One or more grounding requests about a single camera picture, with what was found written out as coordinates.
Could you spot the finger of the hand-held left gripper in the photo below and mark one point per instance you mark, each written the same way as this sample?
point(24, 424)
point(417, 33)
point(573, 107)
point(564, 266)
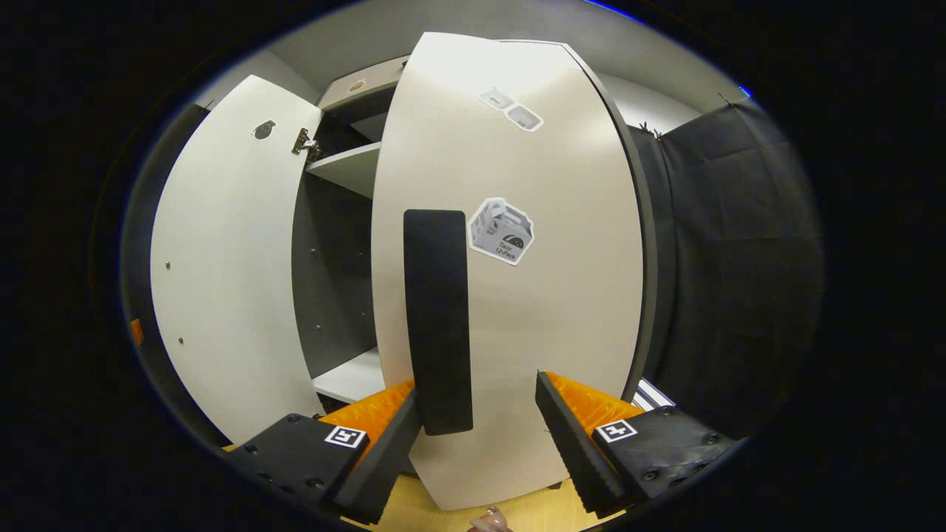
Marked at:
point(137, 332)

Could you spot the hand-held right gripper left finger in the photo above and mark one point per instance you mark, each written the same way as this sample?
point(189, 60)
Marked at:
point(384, 458)

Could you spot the white and grey cabinet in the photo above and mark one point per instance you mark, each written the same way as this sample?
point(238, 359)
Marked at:
point(332, 258)

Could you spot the metal door hinge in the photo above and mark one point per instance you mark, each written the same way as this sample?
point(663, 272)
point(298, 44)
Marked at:
point(303, 142)

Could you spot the white cabinet shelf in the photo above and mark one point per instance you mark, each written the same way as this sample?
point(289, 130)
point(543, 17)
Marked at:
point(355, 168)

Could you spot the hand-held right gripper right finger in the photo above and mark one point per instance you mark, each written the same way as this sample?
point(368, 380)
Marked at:
point(573, 443)

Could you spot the aluminium frame bar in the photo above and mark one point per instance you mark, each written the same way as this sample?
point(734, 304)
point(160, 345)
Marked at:
point(654, 394)

